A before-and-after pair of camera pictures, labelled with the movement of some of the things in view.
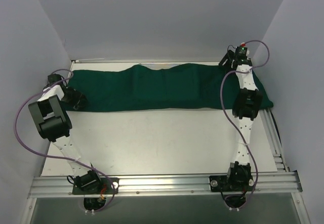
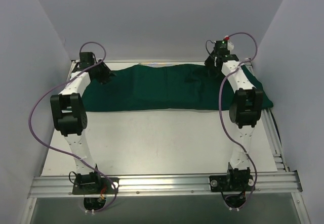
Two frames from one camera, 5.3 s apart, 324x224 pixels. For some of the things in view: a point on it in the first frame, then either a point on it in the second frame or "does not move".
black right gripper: x=225 y=59 to x=210 y=61
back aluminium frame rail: x=117 y=61 does not move
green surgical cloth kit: x=145 y=87 does not move
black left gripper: x=76 y=99 to x=102 y=72
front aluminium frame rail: x=281 y=183 does not move
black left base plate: x=105 y=188 does not move
